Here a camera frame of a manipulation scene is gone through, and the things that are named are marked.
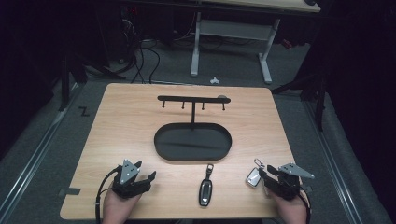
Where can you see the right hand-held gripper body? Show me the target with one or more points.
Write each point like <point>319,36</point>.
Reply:
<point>288,185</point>

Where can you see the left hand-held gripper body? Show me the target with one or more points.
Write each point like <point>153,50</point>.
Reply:
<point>128,174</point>

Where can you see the black key rack with tray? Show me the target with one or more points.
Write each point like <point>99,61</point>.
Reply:
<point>193,143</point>

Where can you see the black car key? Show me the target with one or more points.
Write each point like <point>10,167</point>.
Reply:
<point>205,191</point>

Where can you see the person's right hand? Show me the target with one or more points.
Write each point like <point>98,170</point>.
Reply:
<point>292,210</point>

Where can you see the person's left hand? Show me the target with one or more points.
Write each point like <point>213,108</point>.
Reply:
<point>118,208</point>

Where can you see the grey tape strip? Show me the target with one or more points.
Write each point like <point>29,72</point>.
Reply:
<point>71,191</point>

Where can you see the black tripod stand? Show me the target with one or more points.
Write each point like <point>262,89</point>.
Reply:
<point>65,84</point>
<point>319,93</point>

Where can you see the small white floor object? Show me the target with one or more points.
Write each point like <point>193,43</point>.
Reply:
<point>214,81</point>

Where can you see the red object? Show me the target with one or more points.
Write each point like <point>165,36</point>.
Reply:
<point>287,44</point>

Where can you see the metal floor rail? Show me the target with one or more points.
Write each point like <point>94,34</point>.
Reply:
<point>31,163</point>
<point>331,161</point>

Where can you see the white metal frame desk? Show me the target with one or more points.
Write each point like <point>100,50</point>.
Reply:
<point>233,29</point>

